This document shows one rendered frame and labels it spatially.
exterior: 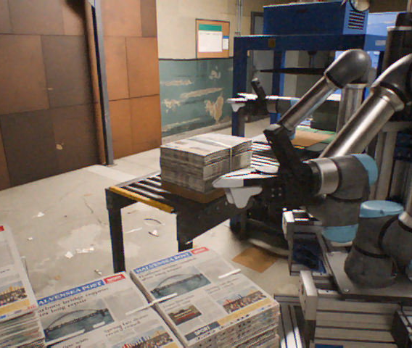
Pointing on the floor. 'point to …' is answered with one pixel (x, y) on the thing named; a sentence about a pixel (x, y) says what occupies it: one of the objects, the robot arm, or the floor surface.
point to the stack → (163, 307)
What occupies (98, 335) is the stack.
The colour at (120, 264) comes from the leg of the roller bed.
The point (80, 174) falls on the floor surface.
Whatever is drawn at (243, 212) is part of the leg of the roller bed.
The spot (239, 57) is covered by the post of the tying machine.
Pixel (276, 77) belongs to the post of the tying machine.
